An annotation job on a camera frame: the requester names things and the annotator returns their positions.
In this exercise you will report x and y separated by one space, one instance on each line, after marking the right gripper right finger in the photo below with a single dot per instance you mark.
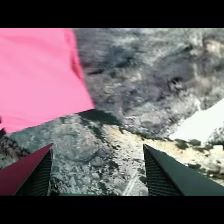
173 178

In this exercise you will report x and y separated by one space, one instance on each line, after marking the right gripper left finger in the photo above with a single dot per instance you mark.
30 176

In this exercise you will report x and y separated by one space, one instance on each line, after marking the pink garment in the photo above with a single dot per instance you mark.
36 76

